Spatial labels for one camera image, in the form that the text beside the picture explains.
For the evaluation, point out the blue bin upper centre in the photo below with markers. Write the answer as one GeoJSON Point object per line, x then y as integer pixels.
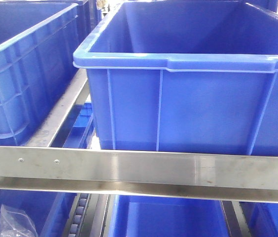
{"type": "Point", "coordinates": [197, 76]}

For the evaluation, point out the blue bin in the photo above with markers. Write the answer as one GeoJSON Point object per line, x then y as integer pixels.
{"type": "Point", "coordinates": [49, 211]}
{"type": "Point", "coordinates": [37, 41]}
{"type": "Point", "coordinates": [197, 76]}
{"type": "Point", "coordinates": [261, 218]}
{"type": "Point", "coordinates": [139, 216]}

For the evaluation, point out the blue bin lower centre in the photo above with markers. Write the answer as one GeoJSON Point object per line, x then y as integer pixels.
{"type": "Point", "coordinates": [139, 216]}

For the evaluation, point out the roller track strip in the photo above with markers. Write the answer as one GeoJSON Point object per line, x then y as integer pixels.
{"type": "Point", "coordinates": [77, 220]}

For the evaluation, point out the blue bin lower left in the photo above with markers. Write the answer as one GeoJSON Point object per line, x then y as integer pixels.
{"type": "Point", "coordinates": [49, 211]}

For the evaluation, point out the blue bin upper left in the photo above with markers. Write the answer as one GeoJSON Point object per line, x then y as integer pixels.
{"type": "Point", "coordinates": [37, 41]}

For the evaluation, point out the blue bin lower right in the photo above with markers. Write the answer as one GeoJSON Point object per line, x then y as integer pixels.
{"type": "Point", "coordinates": [261, 218]}

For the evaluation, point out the clear plastic bag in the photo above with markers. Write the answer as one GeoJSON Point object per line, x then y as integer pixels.
{"type": "Point", "coordinates": [16, 223]}

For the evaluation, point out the steel shelf divider rail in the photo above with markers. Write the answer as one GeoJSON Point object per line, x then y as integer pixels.
{"type": "Point", "coordinates": [55, 127]}

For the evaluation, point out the stainless upper shelf rail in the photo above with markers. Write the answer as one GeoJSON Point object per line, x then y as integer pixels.
{"type": "Point", "coordinates": [204, 176]}

